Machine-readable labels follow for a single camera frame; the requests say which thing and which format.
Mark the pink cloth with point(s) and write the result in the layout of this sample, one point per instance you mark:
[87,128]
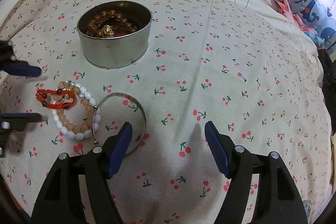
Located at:
[283,8]

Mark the silver metal bangle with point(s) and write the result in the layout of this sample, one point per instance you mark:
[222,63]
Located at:
[112,112]

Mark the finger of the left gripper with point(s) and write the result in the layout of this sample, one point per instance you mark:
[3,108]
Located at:
[16,122]
[22,68]

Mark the jewelry pile in tin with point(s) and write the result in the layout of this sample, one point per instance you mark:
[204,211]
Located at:
[110,24]

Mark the cherry print bed sheet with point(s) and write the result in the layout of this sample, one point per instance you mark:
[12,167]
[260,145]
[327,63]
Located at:
[207,60]

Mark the round silver metal tin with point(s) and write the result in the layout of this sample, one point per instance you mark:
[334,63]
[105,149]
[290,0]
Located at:
[120,51]

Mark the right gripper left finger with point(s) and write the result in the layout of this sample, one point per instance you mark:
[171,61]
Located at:
[59,199]

